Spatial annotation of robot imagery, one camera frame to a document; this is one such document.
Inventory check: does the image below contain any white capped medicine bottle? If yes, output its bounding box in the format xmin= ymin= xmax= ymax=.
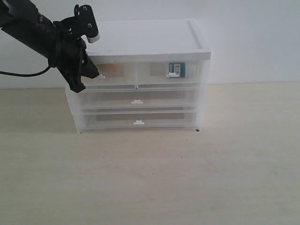
xmin=166 ymin=62 xmax=186 ymax=78

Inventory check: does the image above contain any yellow triangular wooden block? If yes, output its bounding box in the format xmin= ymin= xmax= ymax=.
xmin=110 ymin=64 xmax=121 ymax=73

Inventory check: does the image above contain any clear wide drawer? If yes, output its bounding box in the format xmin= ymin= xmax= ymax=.
xmin=84 ymin=110 xmax=198 ymax=129
xmin=76 ymin=90 xmax=198 ymax=109

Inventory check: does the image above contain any black left camera cable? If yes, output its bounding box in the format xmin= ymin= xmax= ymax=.
xmin=0 ymin=4 xmax=87 ymax=82

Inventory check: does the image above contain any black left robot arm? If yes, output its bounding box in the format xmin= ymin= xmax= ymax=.
xmin=0 ymin=0 xmax=100 ymax=93

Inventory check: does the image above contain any white plastic drawer cabinet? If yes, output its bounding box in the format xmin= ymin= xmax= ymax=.
xmin=66 ymin=19 xmax=212 ymax=133

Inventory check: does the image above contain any clear bottom wide drawer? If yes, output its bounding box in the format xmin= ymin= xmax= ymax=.
xmin=84 ymin=110 xmax=198 ymax=129

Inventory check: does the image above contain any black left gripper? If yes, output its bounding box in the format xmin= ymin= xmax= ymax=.
xmin=48 ymin=37 xmax=99 ymax=93

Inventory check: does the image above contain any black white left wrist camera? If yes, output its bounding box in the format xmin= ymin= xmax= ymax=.
xmin=53 ymin=5 xmax=100 ymax=44

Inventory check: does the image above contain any clear middle wide drawer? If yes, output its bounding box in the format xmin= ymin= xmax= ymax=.
xmin=76 ymin=90 xmax=198 ymax=109

